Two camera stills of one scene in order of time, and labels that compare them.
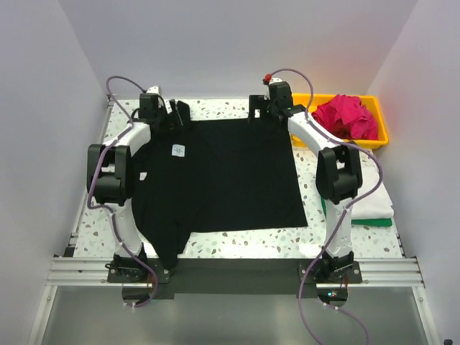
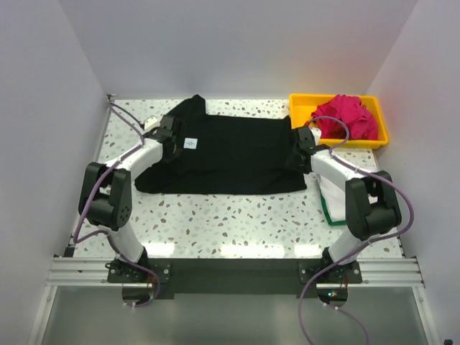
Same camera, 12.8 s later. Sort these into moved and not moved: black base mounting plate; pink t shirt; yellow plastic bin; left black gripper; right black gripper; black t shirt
Moved: right black gripper; left black gripper; black t shirt
Not moved: yellow plastic bin; black base mounting plate; pink t shirt
